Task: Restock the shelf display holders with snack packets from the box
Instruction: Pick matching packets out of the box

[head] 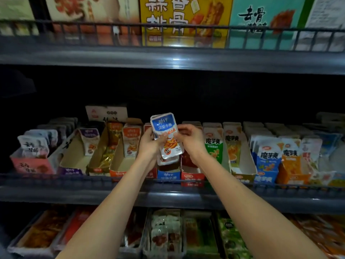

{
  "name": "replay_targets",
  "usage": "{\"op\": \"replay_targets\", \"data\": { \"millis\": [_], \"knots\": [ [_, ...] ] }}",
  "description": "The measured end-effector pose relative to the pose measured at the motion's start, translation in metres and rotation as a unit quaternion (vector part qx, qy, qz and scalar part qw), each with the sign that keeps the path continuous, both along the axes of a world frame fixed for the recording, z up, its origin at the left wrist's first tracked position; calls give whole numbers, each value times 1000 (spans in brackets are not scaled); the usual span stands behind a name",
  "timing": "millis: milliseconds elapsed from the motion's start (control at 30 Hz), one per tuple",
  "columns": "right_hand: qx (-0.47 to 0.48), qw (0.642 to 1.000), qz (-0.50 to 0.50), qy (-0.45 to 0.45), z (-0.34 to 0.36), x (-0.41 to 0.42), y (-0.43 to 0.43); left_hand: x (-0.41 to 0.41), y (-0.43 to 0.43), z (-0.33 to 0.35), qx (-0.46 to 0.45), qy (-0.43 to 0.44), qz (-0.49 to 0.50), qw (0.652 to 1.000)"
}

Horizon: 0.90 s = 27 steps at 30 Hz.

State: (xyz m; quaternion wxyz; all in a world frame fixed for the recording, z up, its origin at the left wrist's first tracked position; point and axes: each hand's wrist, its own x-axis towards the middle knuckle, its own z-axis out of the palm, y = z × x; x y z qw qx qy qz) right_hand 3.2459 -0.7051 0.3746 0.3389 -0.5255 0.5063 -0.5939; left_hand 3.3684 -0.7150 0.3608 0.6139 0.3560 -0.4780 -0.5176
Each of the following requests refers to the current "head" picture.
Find pile of red snack packets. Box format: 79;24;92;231
65;208;92;246

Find person's right forearm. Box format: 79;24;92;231
191;154;327;259

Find person's left forearm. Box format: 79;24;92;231
70;156;162;259

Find person's left hand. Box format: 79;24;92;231
137;127;169;163

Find dark orange snack packs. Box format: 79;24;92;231
22;210;68;249

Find person's right hand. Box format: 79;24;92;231
174;124;208;161

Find pile of orange yellow packets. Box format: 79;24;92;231
286;213;345;259

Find pink white display carton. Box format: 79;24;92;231
10;117;79;175

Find handful of white blue-top packets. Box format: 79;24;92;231
150;112;185;160

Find orange yellow printed carton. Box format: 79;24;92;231
139;0;234;49

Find white label carton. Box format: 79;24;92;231
302;0;345;52

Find clear plastic tray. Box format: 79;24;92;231
54;206;95;251
8;208;73;257
119;210;149;257
143;208;187;259

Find row of snack display cartons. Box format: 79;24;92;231
56;105;345;188

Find green printed carton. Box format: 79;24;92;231
229;0;316;51

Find green orange display carton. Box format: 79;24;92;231
183;212;219;257

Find yellow label dark carton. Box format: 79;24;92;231
0;0;38;36

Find grey metal store shelf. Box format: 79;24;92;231
0;19;345;259

